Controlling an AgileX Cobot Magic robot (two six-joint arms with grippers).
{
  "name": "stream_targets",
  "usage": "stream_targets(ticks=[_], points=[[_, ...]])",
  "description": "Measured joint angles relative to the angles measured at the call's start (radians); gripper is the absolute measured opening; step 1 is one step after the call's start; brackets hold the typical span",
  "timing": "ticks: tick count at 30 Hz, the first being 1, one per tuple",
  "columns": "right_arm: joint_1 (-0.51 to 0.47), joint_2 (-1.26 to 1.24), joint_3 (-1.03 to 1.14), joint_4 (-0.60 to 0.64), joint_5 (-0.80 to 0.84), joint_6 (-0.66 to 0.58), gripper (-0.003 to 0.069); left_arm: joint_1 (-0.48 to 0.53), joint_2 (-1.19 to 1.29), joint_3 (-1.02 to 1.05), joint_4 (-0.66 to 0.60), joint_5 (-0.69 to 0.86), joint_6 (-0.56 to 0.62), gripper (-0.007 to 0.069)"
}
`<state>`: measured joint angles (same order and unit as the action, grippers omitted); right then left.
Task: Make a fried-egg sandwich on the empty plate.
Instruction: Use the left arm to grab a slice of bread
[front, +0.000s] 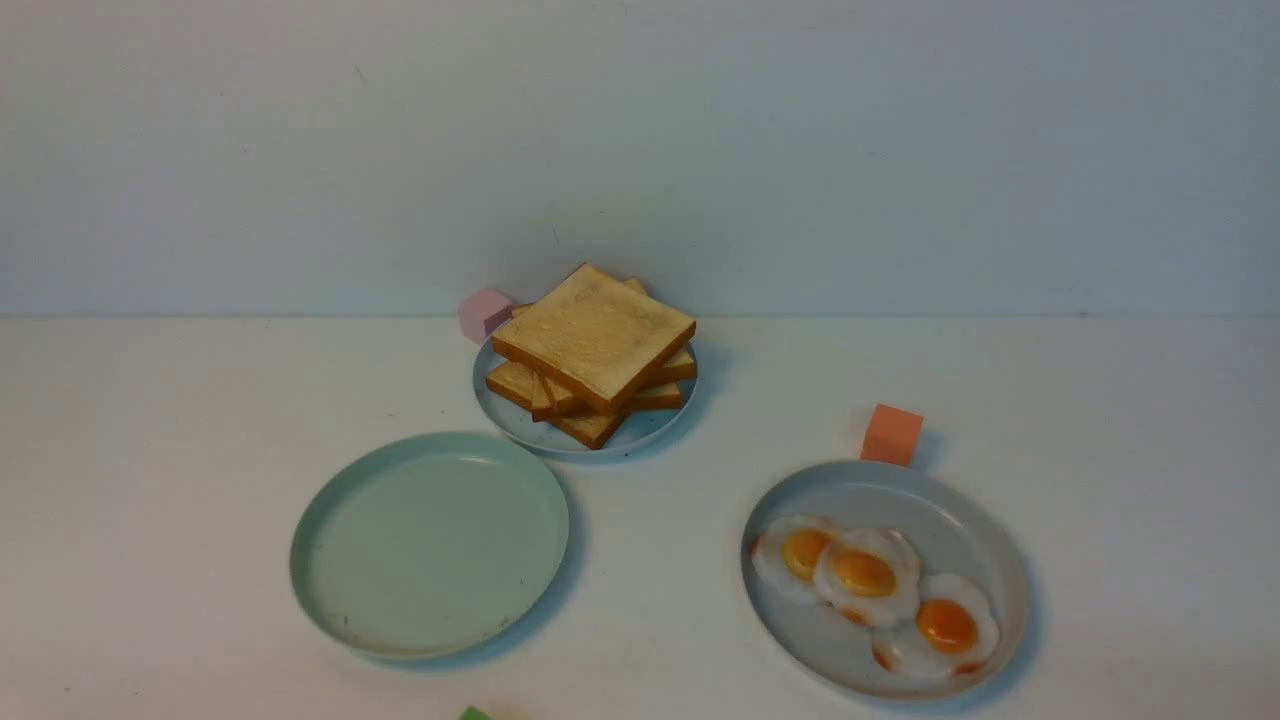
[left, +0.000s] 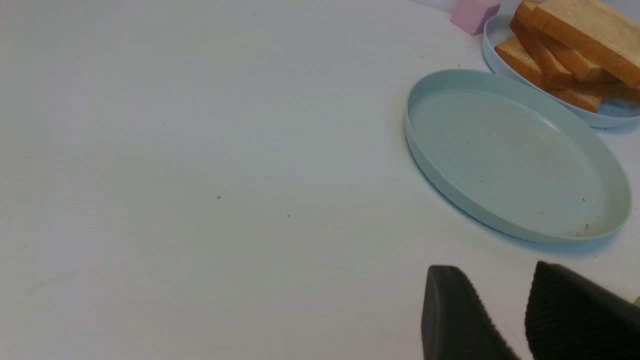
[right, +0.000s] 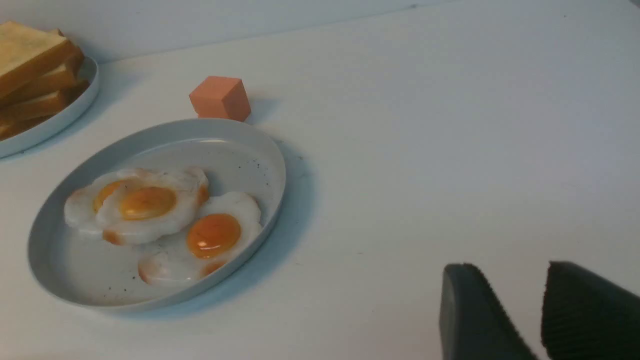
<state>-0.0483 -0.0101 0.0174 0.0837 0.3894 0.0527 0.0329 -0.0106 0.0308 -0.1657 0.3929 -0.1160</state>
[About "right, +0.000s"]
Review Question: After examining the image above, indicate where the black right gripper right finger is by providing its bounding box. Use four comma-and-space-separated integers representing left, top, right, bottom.
541, 260, 640, 360

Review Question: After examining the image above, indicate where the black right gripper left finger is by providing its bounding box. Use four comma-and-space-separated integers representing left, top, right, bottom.
439, 263, 537, 360

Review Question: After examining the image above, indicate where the fried egg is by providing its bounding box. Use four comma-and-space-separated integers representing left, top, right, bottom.
92, 167, 210, 246
64, 171, 133, 239
137, 191, 263, 287

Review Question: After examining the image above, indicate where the toast slice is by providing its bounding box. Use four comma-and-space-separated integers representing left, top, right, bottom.
0, 116, 51, 141
0, 79, 90, 123
0, 41, 85, 107
0, 21, 77, 98

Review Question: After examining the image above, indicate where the orange cube block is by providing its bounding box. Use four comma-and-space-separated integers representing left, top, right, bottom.
189, 76, 252, 122

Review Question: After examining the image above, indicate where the grey speckled egg plate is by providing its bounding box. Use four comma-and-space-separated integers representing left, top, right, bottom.
27, 118, 287, 313

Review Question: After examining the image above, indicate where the light blue bread plate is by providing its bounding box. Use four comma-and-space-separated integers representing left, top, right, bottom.
0, 57, 101, 158

